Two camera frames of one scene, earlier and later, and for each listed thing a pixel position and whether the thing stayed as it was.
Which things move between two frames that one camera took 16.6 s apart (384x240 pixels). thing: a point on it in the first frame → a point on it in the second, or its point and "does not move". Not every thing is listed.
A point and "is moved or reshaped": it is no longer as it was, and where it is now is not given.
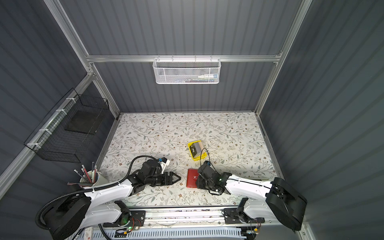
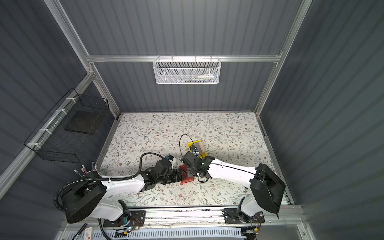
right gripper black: (199, 184) → (189, 173)
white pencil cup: (94, 177) does not move
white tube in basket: (205, 76) does not move
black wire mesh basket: (65, 134) does not move
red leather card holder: (192, 178) is moved or reshaped
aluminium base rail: (234, 217) does not move
